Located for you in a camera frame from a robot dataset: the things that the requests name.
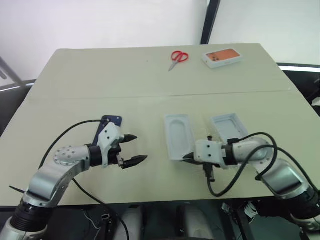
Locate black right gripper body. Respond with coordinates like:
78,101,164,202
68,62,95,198
192,160,216,183

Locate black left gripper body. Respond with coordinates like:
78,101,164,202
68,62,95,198
108,140,126,171

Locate white phone box base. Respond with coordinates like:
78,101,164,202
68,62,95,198
164,113,195,161

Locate dark blue phone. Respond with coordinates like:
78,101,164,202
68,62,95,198
91,115,124,146

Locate white phone box lid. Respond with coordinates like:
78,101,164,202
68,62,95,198
209,112,249,143

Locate white box with orange phone print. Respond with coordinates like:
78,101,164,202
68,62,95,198
201,48,245,70

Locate white rounded cover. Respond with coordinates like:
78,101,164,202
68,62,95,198
122,204,144,240
183,205,210,240

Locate white tags and connectors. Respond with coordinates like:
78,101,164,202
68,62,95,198
221,201,260,222

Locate black zip tie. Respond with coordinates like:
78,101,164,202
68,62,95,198
9,185,27,195

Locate dark furniture with white strip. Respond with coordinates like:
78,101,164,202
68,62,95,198
276,61,320,109

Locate black upright pole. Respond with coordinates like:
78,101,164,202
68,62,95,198
200,0,221,46

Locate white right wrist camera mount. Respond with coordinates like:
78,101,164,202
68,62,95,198
194,139,230,171

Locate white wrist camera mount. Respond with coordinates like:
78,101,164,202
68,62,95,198
96,124,125,167
194,139,230,171

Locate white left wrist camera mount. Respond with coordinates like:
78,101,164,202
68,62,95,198
96,124,125,167

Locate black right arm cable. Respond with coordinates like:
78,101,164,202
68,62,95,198
206,132,320,198

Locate red-handled scissors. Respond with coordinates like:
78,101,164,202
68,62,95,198
168,50,190,72

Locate dark curved rail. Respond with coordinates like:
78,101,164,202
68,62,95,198
0,79,37,94

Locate grey metal frame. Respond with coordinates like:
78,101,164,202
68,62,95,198
0,55,23,87

